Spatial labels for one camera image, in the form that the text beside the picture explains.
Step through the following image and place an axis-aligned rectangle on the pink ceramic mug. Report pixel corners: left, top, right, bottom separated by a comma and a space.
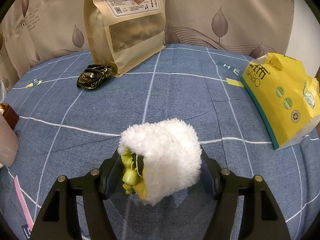
0, 112, 19, 168

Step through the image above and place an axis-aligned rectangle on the translucent plastic bag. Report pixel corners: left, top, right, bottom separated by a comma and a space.
0, 76, 12, 95

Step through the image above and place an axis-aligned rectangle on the yellow tissue pack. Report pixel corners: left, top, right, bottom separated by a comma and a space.
240, 52, 320, 151

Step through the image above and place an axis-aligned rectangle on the white fluffy pouch yellow lining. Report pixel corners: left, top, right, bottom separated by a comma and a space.
118, 118, 202, 206

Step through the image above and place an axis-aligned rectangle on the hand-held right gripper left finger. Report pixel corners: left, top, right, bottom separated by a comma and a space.
34, 151, 123, 240

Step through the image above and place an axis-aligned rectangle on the blue checked tablecloth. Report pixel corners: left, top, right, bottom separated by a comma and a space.
0, 44, 320, 240

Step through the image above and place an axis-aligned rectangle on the gold and red tin box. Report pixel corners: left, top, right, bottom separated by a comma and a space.
0, 103, 20, 130

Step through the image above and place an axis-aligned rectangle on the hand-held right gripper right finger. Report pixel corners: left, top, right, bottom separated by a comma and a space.
200, 145, 292, 240

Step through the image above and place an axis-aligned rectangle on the beige leaf print curtain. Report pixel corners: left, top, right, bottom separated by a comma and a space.
0, 0, 298, 80

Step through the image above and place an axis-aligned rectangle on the brown kraft paper bag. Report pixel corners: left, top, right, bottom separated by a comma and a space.
84, 0, 167, 78

